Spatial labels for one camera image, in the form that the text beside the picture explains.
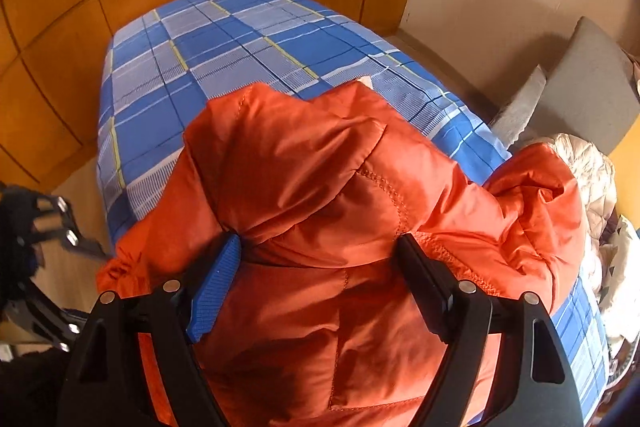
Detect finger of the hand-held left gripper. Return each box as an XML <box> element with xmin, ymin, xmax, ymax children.
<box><xmin>0</xmin><ymin>297</ymin><xmax>83</xmax><ymax>353</ymax></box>
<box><xmin>30</xmin><ymin>194</ymin><xmax>110</xmax><ymax>262</ymax></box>

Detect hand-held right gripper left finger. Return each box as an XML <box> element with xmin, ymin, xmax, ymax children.
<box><xmin>57</xmin><ymin>233</ymin><xmax>243</xmax><ymax>427</ymax></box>

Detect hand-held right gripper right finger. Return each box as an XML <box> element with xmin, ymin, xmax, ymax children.
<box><xmin>395</xmin><ymin>234</ymin><xmax>586</xmax><ymax>427</ymax></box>

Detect orange puffer jacket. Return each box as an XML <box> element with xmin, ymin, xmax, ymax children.
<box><xmin>95</xmin><ymin>81</ymin><xmax>588</xmax><ymax>427</ymax></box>

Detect person's black pants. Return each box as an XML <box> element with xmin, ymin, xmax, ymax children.
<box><xmin>0</xmin><ymin>347</ymin><xmax>71</xmax><ymax>427</ymax></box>

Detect white padded garment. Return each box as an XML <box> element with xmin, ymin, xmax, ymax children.
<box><xmin>597</xmin><ymin>214</ymin><xmax>640</xmax><ymax>343</ymax></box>

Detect beige quilted jacket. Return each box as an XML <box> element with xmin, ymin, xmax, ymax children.
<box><xmin>542</xmin><ymin>133</ymin><xmax>618</xmax><ymax>303</ymax></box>

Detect white plastic chair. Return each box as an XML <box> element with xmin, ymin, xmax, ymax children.
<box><xmin>490</xmin><ymin>64</ymin><xmax>548</xmax><ymax>148</ymax></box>

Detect grey yellow blue chair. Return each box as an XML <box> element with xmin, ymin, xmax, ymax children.
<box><xmin>530</xmin><ymin>16</ymin><xmax>640</xmax><ymax>212</ymax></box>

